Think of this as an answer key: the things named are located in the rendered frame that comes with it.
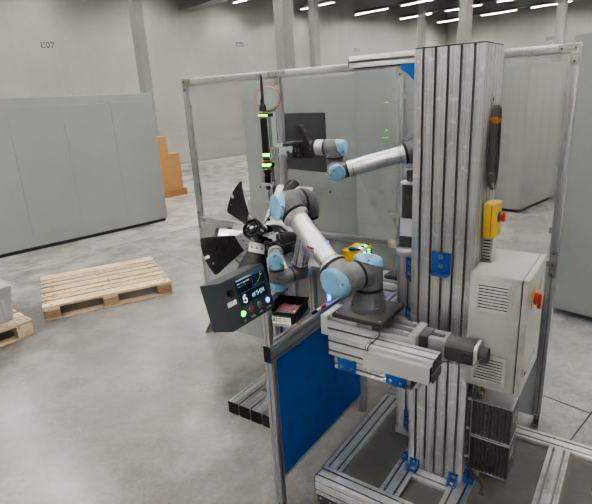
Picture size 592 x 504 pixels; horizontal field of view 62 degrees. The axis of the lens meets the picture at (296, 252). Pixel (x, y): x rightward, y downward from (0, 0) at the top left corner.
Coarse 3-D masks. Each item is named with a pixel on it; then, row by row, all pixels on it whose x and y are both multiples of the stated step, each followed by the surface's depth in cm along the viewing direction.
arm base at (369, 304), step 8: (360, 296) 199; (368, 296) 197; (376, 296) 198; (384, 296) 202; (352, 304) 204; (360, 304) 198; (368, 304) 197; (376, 304) 198; (384, 304) 200; (360, 312) 199; (368, 312) 197; (376, 312) 198; (384, 312) 200
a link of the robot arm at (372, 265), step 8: (360, 256) 196; (368, 256) 197; (376, 256) 198; (360, 264) 193; (368, 264) 193; (376, 264) 194; (368, 272) 192; (376, 272) 195; (368, 280) 193; (376, 280) 196; (368, 288) 196; (376, 288) 197
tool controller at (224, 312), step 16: (240, 272) 192; (256, 272) 196; (208, 288) 184; (224, 288) 182; (240, 288) 188; (256, 288) 195; (208, 304) 186; (224, 304) 181; (240, 304) 187; (256, 304) 194; (272, 304) 201; (224, 320) 184; (240, 320) 186
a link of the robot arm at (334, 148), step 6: (324, 144) 237; (330, 144) 236; (336, 144) 235; (342, 144) 234; (324, 150) 238; (330, 150) 237; (336, 150) 236; (342, 150) 235; (330, 156) 238; (336, 156) 237; (342, 156) 239
